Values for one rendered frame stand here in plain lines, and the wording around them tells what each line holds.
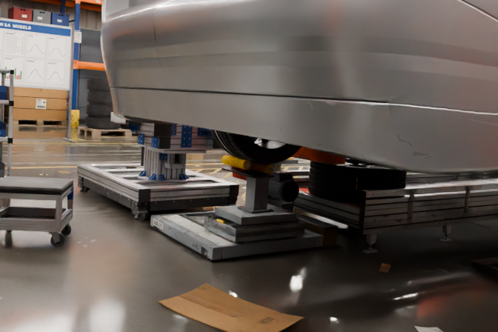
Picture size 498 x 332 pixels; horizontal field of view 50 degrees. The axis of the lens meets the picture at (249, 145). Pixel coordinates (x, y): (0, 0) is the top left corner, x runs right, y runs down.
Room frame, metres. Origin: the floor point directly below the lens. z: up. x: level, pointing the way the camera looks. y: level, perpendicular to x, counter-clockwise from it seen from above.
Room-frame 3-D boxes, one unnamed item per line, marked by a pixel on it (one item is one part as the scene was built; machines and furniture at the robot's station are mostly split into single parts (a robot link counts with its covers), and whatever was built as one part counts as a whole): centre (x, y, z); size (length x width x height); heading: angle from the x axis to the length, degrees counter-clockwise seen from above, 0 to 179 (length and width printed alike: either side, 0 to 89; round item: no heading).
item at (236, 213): (3.24, -0.07, 0.32); 0.40 x 0.30 x 0.28; 124
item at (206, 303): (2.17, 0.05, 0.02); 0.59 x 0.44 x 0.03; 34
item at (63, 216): (3.07, 1.23, 0.17); 0.43 x 0.36 x 0.34; 98
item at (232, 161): (3.24, 0.07, 0.51); 0.29 x 0.06 x 0.06; 34
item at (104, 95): (10.73, 2.59, 0.55); 1.40 x 0.80 x 1.09; 129
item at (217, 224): (3.24, -0.06, 0.13); 0.50 x 0.36 x 0.10; 124
